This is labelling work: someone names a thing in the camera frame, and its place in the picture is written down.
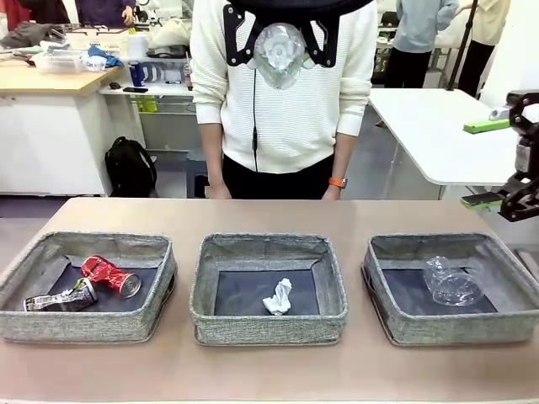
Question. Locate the crushed black drink can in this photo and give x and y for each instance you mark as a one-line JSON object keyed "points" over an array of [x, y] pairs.
{"points": [[63, 299]]}

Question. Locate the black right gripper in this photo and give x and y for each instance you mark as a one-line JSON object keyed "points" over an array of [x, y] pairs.
{"points": [[529, 153]]}

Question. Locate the black backpack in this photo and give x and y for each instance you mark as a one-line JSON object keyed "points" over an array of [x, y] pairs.
{"points": [[128, 168]]}

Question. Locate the person's right forearm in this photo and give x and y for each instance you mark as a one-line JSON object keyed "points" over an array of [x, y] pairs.
{"points": [[210, 160]]}

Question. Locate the blue cloth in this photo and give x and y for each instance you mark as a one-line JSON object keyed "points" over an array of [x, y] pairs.
{"points": [[105, 56]]}

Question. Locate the white table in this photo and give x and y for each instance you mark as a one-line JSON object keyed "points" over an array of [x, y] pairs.
{"points": [[438, 139]]}

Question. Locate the person in white sweater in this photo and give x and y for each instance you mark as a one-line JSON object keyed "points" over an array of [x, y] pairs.
{"points": [[295, 126]]}

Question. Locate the grey cloth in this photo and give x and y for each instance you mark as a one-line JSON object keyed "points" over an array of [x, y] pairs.
{"points": [[25, 35]]}

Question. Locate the background person dark blue top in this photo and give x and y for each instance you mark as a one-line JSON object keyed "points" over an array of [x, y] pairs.
{"points": [[105, 10]]}

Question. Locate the white paper ball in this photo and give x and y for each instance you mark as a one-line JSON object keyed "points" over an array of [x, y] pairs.
{"points": [[279, 299]]}

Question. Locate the crushed red drink can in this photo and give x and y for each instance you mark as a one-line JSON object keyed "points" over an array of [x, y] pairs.
{"points": [[109, 275]]}

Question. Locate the white shelf unit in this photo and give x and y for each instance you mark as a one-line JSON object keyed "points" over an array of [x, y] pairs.
{"points": [[126, 122]]}

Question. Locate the person's left hand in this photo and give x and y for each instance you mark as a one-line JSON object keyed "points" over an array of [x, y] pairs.
{"points": [[332, 193]]}

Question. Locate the wooden top desk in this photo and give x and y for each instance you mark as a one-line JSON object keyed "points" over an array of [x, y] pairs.
{"points": [[46, 84]]}

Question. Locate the black computer mouse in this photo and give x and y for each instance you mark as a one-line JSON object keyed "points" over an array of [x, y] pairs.
{"points": [[115, 85]]}

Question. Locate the clear plastic bottle blue cap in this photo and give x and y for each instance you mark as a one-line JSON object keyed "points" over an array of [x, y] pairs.
{"points": [[278, 54]]}

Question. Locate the white bag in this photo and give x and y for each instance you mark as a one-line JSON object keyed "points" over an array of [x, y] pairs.
{"points": [[168, 38]]}

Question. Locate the background person black jacket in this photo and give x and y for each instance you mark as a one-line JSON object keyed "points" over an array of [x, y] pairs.
{"points": [[46, 10]]}

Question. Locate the person's right hand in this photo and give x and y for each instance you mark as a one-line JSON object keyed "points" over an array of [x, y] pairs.
{"points": [[221, 193]]}

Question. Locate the black tripod pole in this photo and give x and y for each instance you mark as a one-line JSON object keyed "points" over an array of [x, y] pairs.
{"points": [[463, 42]]}

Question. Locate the background person light blue shirt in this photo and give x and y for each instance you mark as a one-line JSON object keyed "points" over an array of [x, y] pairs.
{"points": [[417, 33]]}

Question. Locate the person's left forearm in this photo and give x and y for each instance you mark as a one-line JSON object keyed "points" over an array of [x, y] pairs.
{"points": [[345, 155]]}

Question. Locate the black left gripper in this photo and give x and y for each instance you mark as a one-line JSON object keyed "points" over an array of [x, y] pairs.
{"points": [[299, 4]]}

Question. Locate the grey fabric basket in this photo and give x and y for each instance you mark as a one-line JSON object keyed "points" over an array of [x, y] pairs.
{"points": [[236, 326], [455, 326], [84, 326]]}

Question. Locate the background person cream top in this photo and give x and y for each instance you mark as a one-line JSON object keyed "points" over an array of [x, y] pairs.
{"points": [[484, 42]]}

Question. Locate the white lattice crate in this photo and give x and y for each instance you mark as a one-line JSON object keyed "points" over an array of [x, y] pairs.
{"points": [[97, 42]]}

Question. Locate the crushed clear plastic cup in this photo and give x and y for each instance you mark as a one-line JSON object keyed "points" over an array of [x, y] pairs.
{"points": [[452, 284]]}

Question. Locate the white plastic tray basket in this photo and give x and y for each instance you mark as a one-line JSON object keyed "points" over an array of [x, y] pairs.
{"points": [[57, 63]]}

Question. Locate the grey stool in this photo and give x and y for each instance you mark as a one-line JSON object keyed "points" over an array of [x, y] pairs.
{"points": [[197, 172]]}

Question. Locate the black smartphone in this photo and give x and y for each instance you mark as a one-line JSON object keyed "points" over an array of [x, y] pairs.
{"points": [[135, 89]]}

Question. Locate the orange wristwatch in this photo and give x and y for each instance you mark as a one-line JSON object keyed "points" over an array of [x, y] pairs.
{"points": [[339, 182]]}

